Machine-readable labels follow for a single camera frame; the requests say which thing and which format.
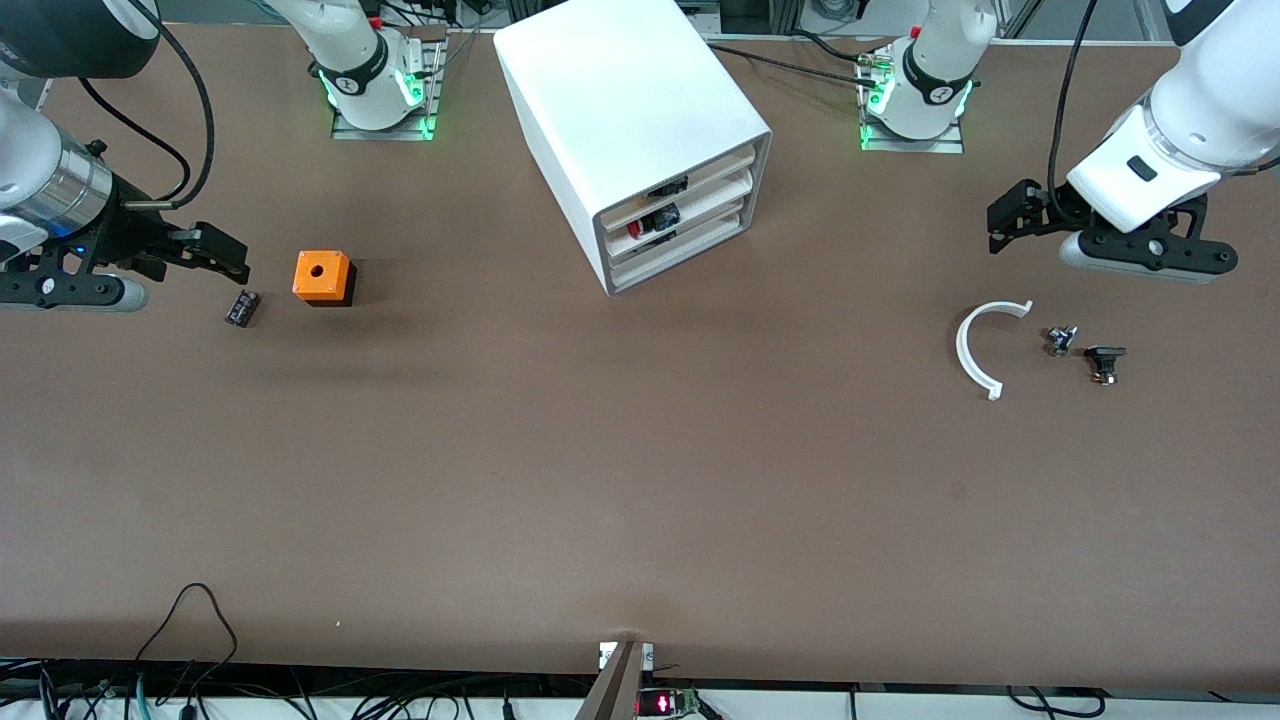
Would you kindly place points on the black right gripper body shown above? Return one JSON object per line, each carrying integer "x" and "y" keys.
{"x": 128, "y": 232}

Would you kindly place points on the white box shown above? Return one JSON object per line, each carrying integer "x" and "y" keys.
{"x": 720, "y": 172}

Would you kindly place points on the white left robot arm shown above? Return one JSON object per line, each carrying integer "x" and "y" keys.
{"x": 1215, "y": 90}

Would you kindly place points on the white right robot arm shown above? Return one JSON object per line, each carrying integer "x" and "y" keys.
{"x": 20, "y": 140}

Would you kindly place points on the red push button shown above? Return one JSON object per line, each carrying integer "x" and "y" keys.
{"x": 657, "y": 217}

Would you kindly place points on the small black terminal block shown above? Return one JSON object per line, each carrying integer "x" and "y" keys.
{"x": 243, "y": 308}

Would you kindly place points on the orange box with hole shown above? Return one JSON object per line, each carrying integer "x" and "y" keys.
{"x": 320, "y": 275}

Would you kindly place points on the small grey metal component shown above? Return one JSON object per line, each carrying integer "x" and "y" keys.
{"x": 1060, "y": 341}

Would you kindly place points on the black component with brass end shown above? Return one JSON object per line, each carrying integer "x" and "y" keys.
{"x": 1104, "y": 355}

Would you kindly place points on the black blue electrical component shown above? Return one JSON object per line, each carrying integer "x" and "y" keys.
{"x": 668, "y": 187}

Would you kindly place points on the thin black component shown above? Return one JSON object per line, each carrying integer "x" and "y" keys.
{"x": 660, "y": 240}

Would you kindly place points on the device with red display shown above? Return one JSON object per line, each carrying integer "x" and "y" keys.
{"x": 655, "y": 705}

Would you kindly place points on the metal mount post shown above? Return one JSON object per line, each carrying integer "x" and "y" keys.
{"x": 612, "y": 690}

